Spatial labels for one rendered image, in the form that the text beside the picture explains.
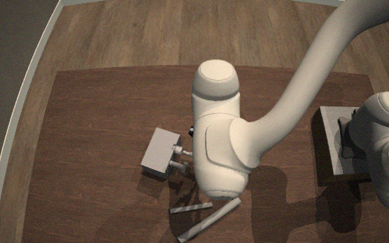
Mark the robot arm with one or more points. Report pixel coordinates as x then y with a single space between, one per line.
226 148

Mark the grey rectangular bar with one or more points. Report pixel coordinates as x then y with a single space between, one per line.
192 207

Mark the long grey metal bar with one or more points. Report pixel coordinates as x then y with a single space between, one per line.
209 220

